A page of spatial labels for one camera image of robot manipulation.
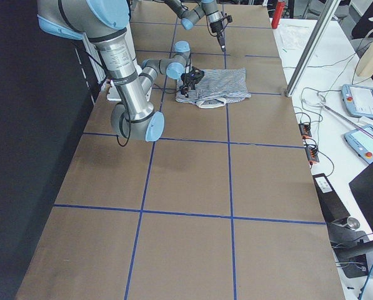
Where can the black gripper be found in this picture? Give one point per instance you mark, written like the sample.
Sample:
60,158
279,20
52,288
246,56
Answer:
187,82
216,27

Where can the navy white striped polo shirt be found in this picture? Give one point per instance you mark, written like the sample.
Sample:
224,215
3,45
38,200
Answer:
217,88

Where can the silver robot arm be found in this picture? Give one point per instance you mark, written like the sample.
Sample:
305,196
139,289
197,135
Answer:
190,17
104,23

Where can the red bottle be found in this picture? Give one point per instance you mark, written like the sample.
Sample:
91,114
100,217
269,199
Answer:
277,13

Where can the orange black usb hub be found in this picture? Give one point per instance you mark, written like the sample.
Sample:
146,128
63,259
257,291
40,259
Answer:
305,130

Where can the far teach pendant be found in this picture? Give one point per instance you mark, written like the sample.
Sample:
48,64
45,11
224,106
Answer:
358,100

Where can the teach pendant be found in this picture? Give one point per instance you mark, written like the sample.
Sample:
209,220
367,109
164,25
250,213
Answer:
358,100
361,141

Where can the near teach pendant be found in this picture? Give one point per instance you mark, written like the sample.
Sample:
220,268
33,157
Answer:
361,141

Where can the black box with label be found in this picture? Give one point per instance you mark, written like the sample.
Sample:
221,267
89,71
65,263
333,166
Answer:
332,207

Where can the aluminium frame post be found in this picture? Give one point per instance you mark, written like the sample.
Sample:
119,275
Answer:
318,31

